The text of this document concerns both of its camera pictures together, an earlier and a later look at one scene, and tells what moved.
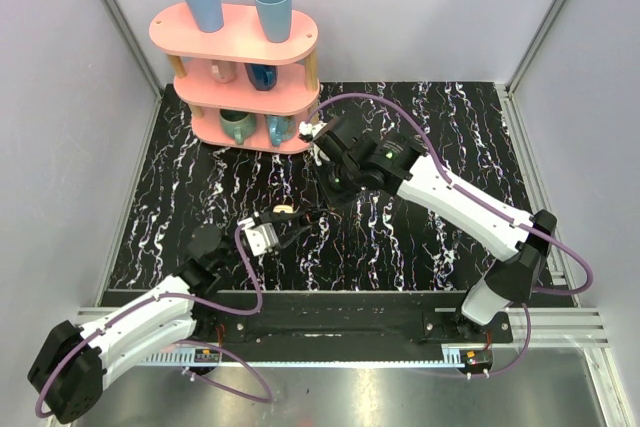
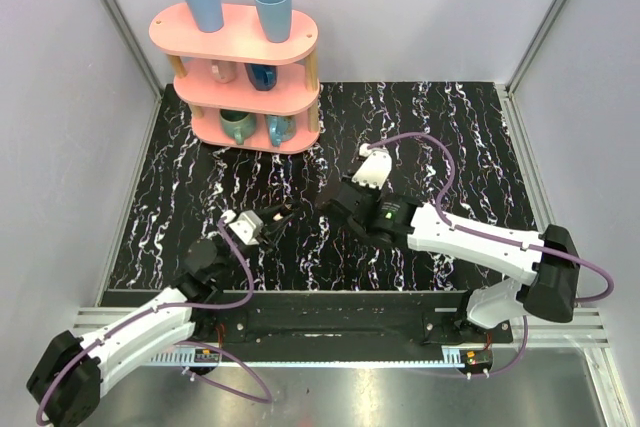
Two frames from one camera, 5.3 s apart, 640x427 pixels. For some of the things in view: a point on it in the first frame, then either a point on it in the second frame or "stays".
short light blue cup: x=274 y=5 stays
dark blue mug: x=262 y=77 stays
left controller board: x=206 y=355 stays
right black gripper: x=351 y=193 -> x=373 y=192
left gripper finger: x=299 y=235 -> x=277 y=235
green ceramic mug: x=239 y=125 stays
